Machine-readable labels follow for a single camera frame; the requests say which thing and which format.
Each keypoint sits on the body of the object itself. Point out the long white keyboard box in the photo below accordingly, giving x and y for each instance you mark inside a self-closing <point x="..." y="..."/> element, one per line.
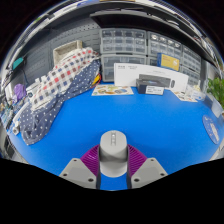
<point x="128" y="75"/>

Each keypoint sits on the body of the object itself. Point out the red blue checkered cloth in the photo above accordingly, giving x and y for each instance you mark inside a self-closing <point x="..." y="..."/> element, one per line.
<point x="63" y="75"/>

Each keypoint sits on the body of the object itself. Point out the green potted plant white pot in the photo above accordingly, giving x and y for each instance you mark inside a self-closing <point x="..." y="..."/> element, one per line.
<point x="216" y="90"/>

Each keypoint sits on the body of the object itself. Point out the white woven basket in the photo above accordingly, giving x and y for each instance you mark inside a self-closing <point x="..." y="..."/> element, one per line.
<point x="65" y="49"/>

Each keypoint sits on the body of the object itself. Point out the navy polka dot cloth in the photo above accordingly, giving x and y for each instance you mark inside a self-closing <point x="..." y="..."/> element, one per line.
<point x="43" y="120"/>

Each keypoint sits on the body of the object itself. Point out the small black box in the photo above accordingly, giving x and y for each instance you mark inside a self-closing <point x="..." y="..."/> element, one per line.
<point x="146" y="87"/>

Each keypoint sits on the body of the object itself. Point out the small purple object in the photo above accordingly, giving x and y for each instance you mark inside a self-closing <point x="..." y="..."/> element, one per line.
<point x="20" y="91"/>

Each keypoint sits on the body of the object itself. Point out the white blue glove box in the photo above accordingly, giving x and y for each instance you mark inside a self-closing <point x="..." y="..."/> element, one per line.
<point x="196" y="93"/>

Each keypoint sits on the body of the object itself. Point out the round blue printed mouse pad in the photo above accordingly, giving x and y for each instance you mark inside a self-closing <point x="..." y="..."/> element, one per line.
<point x="212" y="129"/>

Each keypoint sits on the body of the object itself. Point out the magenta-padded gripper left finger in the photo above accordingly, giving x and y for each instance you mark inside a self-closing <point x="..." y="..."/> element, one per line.
<point x="78" y="170"/>

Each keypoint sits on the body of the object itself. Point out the yellow and blue box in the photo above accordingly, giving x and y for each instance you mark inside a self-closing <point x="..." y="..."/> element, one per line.
<point x="168" y="61"/>

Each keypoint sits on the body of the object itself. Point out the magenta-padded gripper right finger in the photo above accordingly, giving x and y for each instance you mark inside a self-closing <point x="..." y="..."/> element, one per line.
<point x="148" y="170"/>

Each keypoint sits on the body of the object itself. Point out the teal box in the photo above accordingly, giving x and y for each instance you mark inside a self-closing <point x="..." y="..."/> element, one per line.
<point x="18" y="63"/>

